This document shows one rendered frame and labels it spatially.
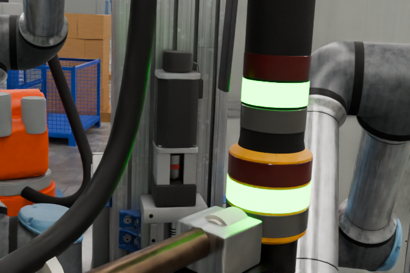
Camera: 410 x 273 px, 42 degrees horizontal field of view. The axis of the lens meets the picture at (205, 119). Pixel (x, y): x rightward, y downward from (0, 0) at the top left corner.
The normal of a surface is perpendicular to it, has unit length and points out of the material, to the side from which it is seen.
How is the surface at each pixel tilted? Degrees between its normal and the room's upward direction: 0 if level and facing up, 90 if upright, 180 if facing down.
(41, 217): 8
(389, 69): 68
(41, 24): 148
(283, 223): 90
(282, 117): 90
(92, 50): 90
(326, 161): 50
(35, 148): 90
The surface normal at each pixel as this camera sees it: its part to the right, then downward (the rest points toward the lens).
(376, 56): -0.09, -0.53
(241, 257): 0.76, 0.15
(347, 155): 0.26, 0.20
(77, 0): 0.00, 0.19
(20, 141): 0.47, 0.18
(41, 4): 0.00, 0.93
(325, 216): 0.34, -0.50
